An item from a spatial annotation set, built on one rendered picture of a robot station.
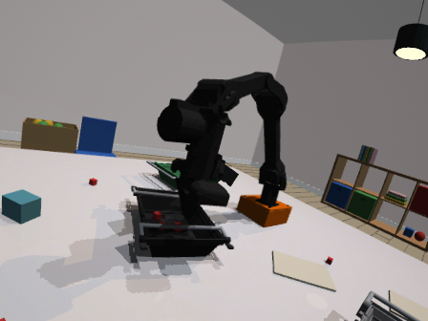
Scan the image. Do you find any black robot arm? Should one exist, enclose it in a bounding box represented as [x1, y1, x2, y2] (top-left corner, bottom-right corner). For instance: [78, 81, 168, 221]
[157, 72, 288, 207]

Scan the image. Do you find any teal cube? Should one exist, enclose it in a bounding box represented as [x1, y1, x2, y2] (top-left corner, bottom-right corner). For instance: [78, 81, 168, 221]
[2, 189, 42, 225]

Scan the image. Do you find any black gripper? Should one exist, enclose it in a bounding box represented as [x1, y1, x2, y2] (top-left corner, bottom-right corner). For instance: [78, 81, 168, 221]
[170, 143, 230, 220]

